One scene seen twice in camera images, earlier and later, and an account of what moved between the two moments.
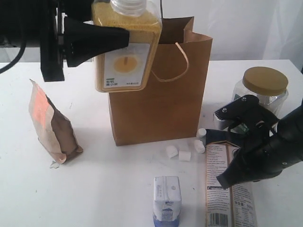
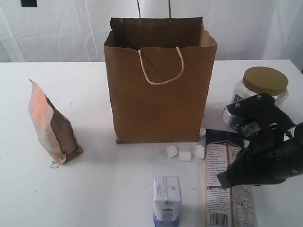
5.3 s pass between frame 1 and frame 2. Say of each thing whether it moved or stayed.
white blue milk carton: stayed
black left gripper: moved
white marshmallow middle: stayed
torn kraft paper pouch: stayed
